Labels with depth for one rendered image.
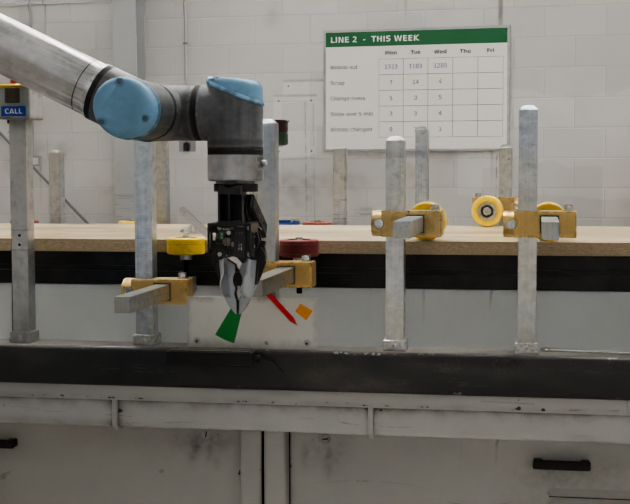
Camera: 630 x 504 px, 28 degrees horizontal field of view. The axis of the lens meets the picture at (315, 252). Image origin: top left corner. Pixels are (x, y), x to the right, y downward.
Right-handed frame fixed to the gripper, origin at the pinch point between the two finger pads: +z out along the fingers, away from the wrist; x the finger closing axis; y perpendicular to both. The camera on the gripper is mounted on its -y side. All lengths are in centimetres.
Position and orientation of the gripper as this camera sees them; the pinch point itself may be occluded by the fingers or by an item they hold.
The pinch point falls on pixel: (239, 305)
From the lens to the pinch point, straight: 206.0
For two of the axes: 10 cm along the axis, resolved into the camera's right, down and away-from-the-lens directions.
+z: 0.0, 10.0, 0.7
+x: 9.9, 0.1, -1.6
